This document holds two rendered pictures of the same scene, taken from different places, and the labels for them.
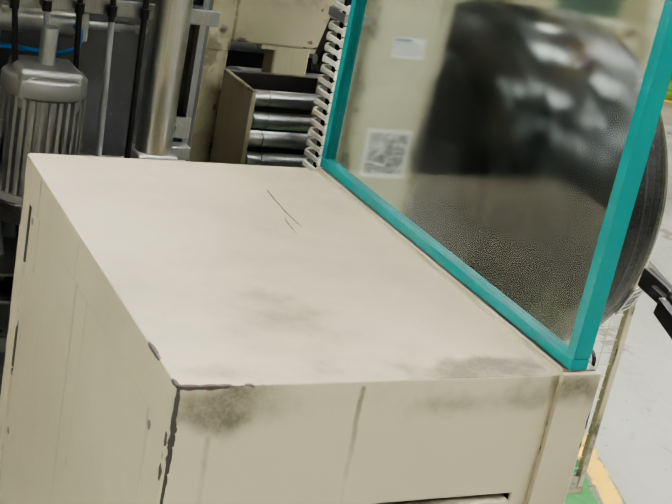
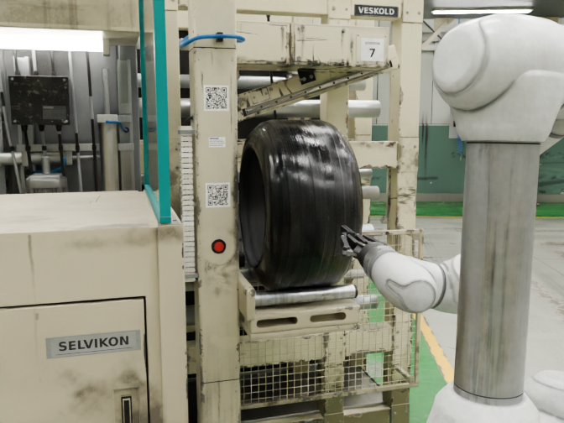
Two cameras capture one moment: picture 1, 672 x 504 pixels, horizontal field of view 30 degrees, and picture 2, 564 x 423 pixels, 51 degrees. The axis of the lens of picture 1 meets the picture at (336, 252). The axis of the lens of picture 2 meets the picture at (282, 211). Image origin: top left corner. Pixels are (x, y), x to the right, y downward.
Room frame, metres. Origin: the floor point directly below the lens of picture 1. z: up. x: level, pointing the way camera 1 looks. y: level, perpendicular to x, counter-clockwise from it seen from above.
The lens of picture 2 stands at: (0.12, -0.63, 1.44)
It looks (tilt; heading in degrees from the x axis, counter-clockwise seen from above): 9 degrees down; 13
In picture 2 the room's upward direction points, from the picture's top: straight up
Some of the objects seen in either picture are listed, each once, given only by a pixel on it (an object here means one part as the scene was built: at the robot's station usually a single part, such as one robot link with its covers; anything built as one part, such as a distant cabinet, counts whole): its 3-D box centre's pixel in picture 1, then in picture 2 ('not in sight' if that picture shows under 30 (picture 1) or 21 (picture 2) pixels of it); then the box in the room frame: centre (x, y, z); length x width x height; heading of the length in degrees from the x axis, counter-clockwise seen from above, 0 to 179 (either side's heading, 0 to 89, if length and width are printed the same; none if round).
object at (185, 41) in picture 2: not in sight; (211, 39); (1.86, -0.02, 1.69); 0.19 x 0.19 x 0.06; 29
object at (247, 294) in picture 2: not in sight; (238, 287); (1.92, -0.07, 0.90); 0.40 x 0.03 x 0.10; 29
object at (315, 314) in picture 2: not in sight; (302, 315); (1.88, -0.30, 0.84); 0.36 x 0.09 x 0.06; 119
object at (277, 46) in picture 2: not in sight; (300, 49); (2.32, -0.20, 1.71); 0.61 x 0.25 x 0.15; 119
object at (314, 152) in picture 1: (323, 162); (188, 204); (1.80, 0.05, 1.19); 0.05 x 0.04 x 0.48; 29
